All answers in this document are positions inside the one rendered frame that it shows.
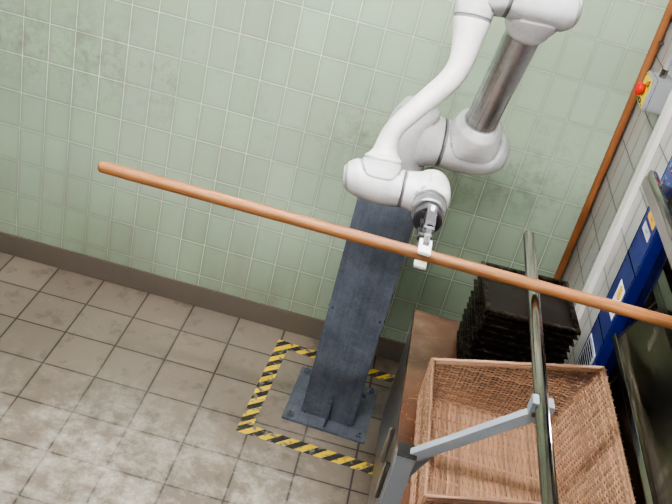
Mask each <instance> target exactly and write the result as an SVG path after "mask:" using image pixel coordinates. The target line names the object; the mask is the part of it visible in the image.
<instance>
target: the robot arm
mask: <svg viewBox="0 0 672 504"><path fill-rule="evenodd" d="M583 2H584V0H455V8H454V15H453V34H452V47H451V54H450V58H449V60H448V62H447V64H446V66H445V67H444V69H443V70H442V71H441V73H440V74H439V75H438V76H437V77H436V78H435V79H433V80H432V81H431V82H430V83H429V84H428V85H427V86H426V87H424V88H423V89H422V90H421V91H420V92H419V93H418V94H417V95H415V96H408V97H406V98H404V99H403V100H401V101H400V102H399V103H398V104H397V105H396V107H395V108H394V110H393V111H392V113H391V114H390V116H389V118H388V121H387V123H386V124H385V126H384V127H383V129H382V130H381V132H380V134H379V136H378V138H377V140H376V143H375V145H374V147H373V148H372V150H370V151H369V152H367V153H365V156H364V157H361V159H358V158H356V159H353V160H351V161H349V162H348V163H347V164H346V165H345V166H344V172H343V186H344V187H345V189H346V190H347V191H348V192H350V193H351V194H352V195H354V196H356V197H358V198H360V199H363V200H365V201H368V202H372V203H375V204H380V205H385V206H395V207H400V208H403V209H406V210H409V211H411V216H412V219H413V225H414V227H415V229H416V230H417V240H418V243H416V245H415V246H418V254H420V255H424V256H427V257H430V255H431V247H432V241H431V239H432V238H433V233H435V232H437V231H438V230H439V229H440V227H441V225H442V223H443V220H444V217H445V215H446V210H447V208H448V206H449V203H450V198H451V190H450V185H449V181H448V179H447V177H446V176H445V175H444V174H443V173H442V172H441V171H438V170H435V169H429V170H424V166H433V165H435V166H439V167H442V168H445V169H448V170H452V171H456V172H461V173H467V174H474V175H486V174H492V173H495V172H498V171H499V170H500V169H502V168H503V167H504V166H505V164H506V162H507V160H508V157H509V153H510V144H509V139H508V137H507V136H506V134H505V133H504V132H503V127H502V124H501V122H500V119H501V118H502V116H503V114H504V112H505V110H506V108H507V106H508V104H509V102H510V100H511V98H512V96H513V94H514V92H515V90H516V88H517V86H518V84H519V82H520V80H521V78H522V77H523V75H524V73H525V71H526V69H527V67H528V65H529V63H530V61H531V59H532V57H533V56H534V54H535V52H536V50H537V48H538V46H539V44H541V43H543V42H545V41H546V40H547V39H548V38H549V37H551V36H552V35H553V34H555V33H556V31H557V32H564V31H567V30H569V29H571V28H573V26H575V25H576V24H577V22H578V21H579V19H580V16H581V13H582V9H583ZM493 16H494V17H502V18H505V27H506V29H505V31H504V33H503V36H502V38H501V40H500V42H499V44H498V46H497V49H496V51H495V53H494V55H493V57H492V60H491V62H490V64H489V66H488V68H487V71H486V73H485V75H484V77H483V79H482V82H481V84H480V86H479V88H478V90H477V93H476V95H475V97H474V99H473V101H472V104H471V106H470V108H466V109H464V110H462V111H461V112H460V113H459V114H458V115H457V116H456V117H455V118H454V119H453V120H452V119H446V118H444V117H442V116H441V115H440V110H439V108H438V107H437V105H439V104H440V103H441V102H442V101H443V100H445V99H446V98H447V97H448V96H450V95H451V94H452V93H453V92H454V91H455V90H456V89H457V88H458V87H459V86H460V85H461V84H462V83H463V81H464V80H465V79H466V77H467V76H468V74H469V73H470V71H471V69H472V67H473V65H474V63H475V60H476V58H477V55H478V53H479V50H480V48H481V45H482V43H483V40H484V38H485V36H486V34H487V31H488V29H489V27H490V25H491V21H492V18H493ZM399 199H400V200H399Z"/></svg>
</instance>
